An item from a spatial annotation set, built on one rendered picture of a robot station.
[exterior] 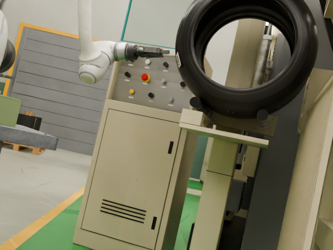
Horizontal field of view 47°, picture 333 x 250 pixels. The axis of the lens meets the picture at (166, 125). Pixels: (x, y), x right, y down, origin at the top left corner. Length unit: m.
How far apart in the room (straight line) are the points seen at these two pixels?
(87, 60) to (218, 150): 0.77
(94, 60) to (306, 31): 0.88
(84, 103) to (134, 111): 8.38
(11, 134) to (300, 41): 1.12
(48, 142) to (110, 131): 1.22
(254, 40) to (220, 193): 0.78
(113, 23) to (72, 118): 2.83
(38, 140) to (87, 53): 0.66
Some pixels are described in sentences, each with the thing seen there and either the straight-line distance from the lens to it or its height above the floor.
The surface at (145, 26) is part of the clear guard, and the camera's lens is 2.48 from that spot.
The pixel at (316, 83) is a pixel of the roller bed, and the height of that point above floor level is 1.13.
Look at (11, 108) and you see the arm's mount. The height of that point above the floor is 0.70.
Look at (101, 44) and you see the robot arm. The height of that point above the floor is 1.09.
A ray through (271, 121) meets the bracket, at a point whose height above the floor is 0.92.
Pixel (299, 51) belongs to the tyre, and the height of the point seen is 1.17.
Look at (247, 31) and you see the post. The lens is 2.06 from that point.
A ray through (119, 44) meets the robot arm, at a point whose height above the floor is 1.11.
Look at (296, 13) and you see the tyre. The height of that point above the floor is 1.32.
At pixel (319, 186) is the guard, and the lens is 1.08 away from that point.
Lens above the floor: 0.70
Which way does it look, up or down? 3 degrees up
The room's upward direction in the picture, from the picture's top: 13 degrees clockwise
